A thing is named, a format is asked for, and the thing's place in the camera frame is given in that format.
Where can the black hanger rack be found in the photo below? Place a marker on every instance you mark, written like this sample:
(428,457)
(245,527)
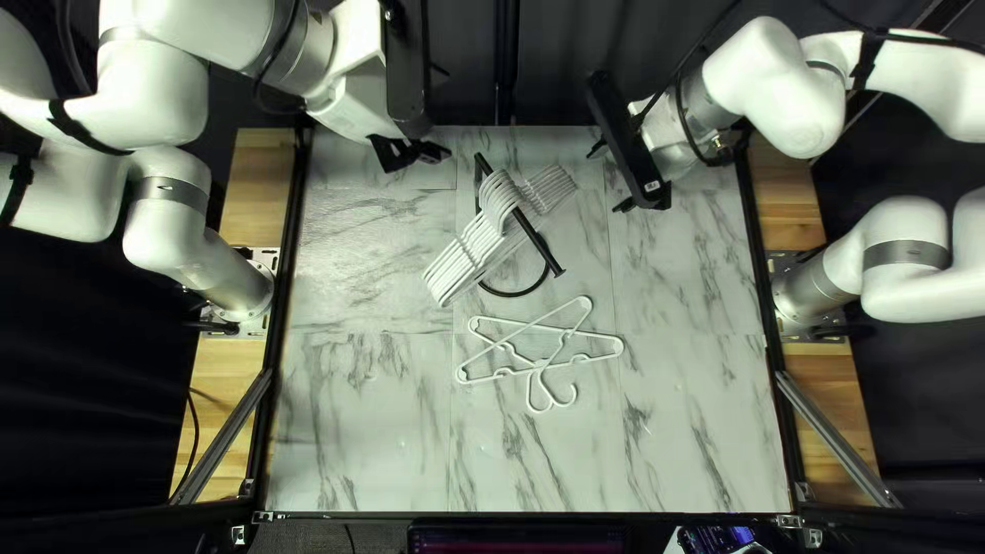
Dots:
(539,242)

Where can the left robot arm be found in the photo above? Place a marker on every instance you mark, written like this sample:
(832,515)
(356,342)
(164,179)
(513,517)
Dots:
(154,92)

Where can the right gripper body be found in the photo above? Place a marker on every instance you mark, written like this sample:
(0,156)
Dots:
(662,135)

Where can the white plastic hanger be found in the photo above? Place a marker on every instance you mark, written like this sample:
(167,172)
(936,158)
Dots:
(462,377)
(619,348)

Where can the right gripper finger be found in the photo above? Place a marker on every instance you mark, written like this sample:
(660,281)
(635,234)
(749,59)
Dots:
(627,205)
(599,148)

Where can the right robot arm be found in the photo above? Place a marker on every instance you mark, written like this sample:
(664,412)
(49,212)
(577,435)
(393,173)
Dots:
(769,84)

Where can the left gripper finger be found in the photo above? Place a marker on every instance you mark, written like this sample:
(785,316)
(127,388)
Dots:
(440,71)
(392,154)

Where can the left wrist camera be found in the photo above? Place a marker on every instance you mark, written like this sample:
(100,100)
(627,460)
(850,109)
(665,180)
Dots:
(404,69)

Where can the row of white hangers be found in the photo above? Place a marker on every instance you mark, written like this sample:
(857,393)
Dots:
(462,261)

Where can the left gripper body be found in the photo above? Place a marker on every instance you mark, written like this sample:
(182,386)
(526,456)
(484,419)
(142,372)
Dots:
(354,77)

